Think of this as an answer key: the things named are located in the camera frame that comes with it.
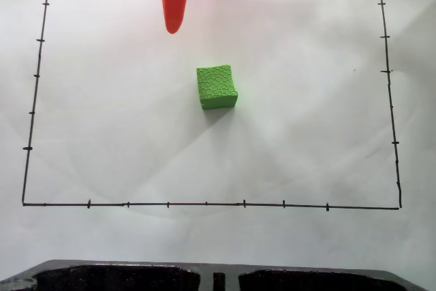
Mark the white paper sheet drawn rectangle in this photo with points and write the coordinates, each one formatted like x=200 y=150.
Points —
x=238 y=168

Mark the black plastic tray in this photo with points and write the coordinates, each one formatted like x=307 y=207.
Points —
x=136 y=279

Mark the green textured foam block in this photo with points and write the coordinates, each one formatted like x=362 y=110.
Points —
x=216 y=86

